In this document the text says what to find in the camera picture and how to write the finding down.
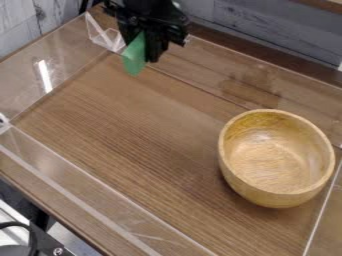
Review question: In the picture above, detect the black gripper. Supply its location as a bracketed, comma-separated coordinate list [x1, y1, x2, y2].
[103, 0, 190, 63]

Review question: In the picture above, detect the green rectangular block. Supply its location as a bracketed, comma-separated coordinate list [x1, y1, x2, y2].
[121, 32, 145, 76]

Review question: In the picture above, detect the brown wooden bowl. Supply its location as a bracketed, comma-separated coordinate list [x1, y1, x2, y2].
[218, 109, 335, 209]

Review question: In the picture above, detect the clear acrylic corner bracket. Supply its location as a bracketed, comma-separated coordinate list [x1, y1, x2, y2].
[84, 13, 125, 53]

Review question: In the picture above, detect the black metal table frame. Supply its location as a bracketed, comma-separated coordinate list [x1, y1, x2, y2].
[0, 180, 75, 256]

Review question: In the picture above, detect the clear acrylic tray wall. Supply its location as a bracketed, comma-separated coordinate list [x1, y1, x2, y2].
[0, 113, 218, 256]

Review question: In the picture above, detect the black cable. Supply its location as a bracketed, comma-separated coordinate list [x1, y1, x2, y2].
[0, 221, 39, 256]

